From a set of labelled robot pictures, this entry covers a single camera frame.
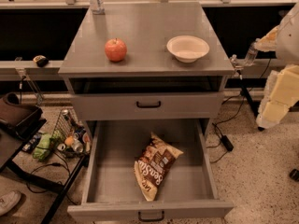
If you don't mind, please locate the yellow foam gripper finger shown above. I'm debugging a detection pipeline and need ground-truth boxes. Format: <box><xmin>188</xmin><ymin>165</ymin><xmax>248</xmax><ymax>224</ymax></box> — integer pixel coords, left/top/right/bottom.
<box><xmin>256</xmin><ymin>64</ymin><xmax>299</xmax><ymax>129</ymax></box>
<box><xmin>254</xmin><ymin>26</ymin><xmax>278</xmax><ymax>52</ymax></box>

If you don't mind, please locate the brown sea salt chip bag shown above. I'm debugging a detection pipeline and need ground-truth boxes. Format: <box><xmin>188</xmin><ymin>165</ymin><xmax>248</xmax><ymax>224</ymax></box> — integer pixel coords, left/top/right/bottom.
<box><xmin>134</xmin><ymin>133</ymin><xmax>183</xmax><ymax>202</ymax></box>

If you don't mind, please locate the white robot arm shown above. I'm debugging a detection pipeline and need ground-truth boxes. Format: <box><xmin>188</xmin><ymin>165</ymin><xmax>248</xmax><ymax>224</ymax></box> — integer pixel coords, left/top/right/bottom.
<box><xmin>254</xmin><ymin>3</ymin><xmax>299</xmax><ymax>129</ymax></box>

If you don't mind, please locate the closed grey upper drawer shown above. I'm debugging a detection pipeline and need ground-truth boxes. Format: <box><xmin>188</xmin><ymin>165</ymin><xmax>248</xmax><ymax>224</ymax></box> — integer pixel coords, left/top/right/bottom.
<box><xmin>71</xmin><ymin>92</ymin><xmax>223</xmax><ymax>120</ymax></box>

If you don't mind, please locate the grey drawer cabinet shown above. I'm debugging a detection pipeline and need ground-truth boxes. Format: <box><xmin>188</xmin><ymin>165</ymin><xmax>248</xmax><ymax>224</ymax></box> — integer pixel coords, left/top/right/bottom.
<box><xmin>58</xmin><ymin>1</ymin><xmax>235</xmax><ymax>224</ymax></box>

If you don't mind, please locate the open grey bottom drawer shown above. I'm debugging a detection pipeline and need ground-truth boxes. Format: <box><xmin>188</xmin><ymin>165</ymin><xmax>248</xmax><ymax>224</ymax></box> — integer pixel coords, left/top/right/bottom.
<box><xmin>68</xmin><ymin>119</ymin><xmax>234</xmax><ymax>222</ymax></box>

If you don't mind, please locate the green chip bag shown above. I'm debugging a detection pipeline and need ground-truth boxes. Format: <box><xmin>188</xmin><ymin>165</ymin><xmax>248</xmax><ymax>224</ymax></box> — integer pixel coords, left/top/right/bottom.
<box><xmin>33</xmin><ymin>133</ymin><xmax>51</xmax><ymax>161</ymax></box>

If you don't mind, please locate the brown bag on table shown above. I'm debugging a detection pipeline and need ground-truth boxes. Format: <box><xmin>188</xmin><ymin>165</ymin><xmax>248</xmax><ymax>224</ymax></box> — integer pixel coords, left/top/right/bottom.
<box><xmin>0</xmin><ymin>92</ymin><xmax>42</xmax><ymax>140</ymax></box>

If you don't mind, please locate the clear plastic water bottle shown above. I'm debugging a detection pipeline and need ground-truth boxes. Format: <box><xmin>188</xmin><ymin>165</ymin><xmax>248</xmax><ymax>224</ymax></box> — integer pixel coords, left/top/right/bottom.
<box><xmin>244</xmin><ymin>40</ymin><xmax>259</xmax><ymax>66</ymax></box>

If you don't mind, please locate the black stand leg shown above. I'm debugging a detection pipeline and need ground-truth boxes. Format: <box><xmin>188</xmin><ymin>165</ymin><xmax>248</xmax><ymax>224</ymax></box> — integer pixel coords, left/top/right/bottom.
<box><xmin>236</xmin><ymin>70</ymin><xmax>258</xmax><ymax>118</ymax></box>

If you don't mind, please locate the black power adapter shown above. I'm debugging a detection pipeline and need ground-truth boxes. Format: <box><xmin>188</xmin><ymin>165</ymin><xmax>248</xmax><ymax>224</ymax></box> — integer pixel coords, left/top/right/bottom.
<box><xmin>221</xmin><ymin>135</ymin><xmax>234</xmax><ymax>151</ymax></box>

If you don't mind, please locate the white paper bowl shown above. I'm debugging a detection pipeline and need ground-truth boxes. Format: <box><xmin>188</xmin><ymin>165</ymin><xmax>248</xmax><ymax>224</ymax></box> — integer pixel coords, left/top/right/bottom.
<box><xmin>166</xmin><ymin>35</ymin><xmax>209</xmax><ymax>63</ymax></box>

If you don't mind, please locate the black object on floor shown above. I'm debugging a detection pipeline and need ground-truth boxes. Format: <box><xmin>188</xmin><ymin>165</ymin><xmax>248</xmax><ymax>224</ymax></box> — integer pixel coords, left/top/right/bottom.
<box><xmin>289</xmin><ymin>169</ymin><xmax>299</xmax><ymax>181</ymax></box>

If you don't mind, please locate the red apple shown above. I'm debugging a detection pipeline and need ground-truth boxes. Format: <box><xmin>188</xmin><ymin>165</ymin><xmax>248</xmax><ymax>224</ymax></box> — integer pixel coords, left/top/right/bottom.
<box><xmin>105</xmin><ymin>38</ymin><xmax>127</xmax><ymax>62</ymax></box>

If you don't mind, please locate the black tape measure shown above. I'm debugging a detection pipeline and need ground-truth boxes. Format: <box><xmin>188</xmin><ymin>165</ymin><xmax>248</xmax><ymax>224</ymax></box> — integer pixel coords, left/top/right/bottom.
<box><xmin>33</xmin><ymin>55</ymin><xmax>49</xmax><ymax>68</ymax></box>

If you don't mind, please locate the black side table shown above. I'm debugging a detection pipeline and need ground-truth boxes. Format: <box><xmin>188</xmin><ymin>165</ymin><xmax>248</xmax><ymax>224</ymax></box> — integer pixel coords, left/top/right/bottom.
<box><xmin>0</xmin><ymin>119</ymin><xmax>90</xmax><ymax>224</ymax></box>

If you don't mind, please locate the white shoe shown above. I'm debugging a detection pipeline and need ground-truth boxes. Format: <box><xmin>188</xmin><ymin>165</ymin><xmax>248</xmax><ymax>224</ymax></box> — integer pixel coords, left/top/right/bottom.
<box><xmin>0</xmin><ymin>190</ymin><xmax>21</xmax><ymax>216</ymax></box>

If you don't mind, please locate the wire basket with cans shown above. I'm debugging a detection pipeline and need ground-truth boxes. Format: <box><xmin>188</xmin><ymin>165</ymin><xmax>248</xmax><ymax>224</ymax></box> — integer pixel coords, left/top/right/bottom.
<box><xmin>51</xmin><ymin>108</ymin><xmax>91</xmax><ymax>158</ymax></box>

